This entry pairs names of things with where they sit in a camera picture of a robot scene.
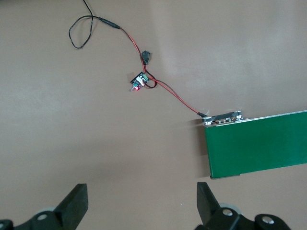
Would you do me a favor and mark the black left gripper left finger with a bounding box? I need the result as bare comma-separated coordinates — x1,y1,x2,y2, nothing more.
0,184,89,230

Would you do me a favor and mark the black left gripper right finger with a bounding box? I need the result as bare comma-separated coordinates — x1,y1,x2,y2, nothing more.
195,182,291,230

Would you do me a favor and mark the green conveyor belt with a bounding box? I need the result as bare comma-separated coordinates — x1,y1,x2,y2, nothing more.
200,109,307,180

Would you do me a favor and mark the small black circuit board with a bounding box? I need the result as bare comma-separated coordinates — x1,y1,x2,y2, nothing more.
129,71,151,92

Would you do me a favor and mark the red and black wire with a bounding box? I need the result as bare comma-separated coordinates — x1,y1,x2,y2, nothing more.
97,16,207,118

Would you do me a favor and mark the thin black wire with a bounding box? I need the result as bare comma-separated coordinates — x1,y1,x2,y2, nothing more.
68,0,100,50

